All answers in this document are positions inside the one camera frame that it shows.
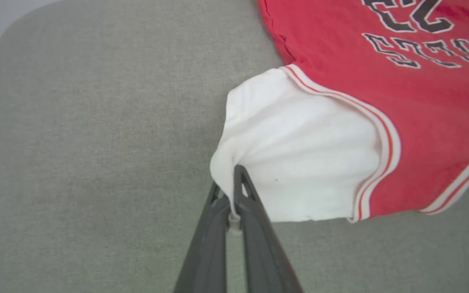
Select grey fabric sofa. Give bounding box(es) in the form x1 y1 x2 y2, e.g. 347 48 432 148
0 0 469 293

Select red and white basketball jersey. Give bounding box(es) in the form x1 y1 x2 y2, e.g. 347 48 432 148
210 0 469 224

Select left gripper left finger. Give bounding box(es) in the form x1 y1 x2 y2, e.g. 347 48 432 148
173 183 230 293

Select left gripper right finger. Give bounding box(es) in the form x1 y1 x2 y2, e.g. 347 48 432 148
233 164 305 293

